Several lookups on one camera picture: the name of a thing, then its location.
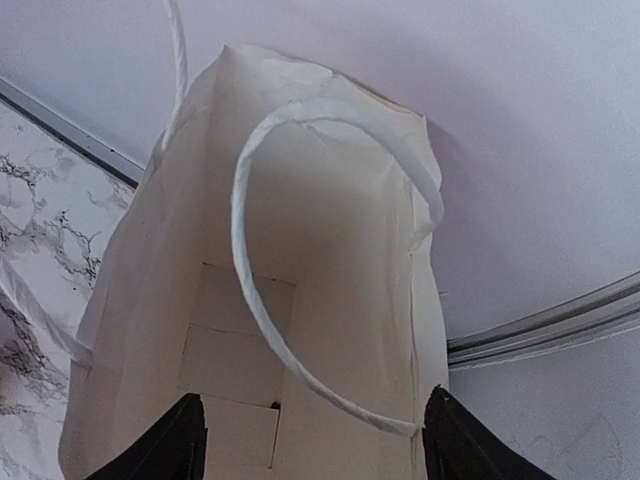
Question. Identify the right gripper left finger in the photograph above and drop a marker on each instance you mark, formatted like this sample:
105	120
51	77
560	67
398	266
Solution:
173	448

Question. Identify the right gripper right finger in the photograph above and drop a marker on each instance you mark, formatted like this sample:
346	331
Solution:
459	447

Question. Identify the brown paper bag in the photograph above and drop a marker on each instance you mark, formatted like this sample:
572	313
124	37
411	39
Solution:
275	260

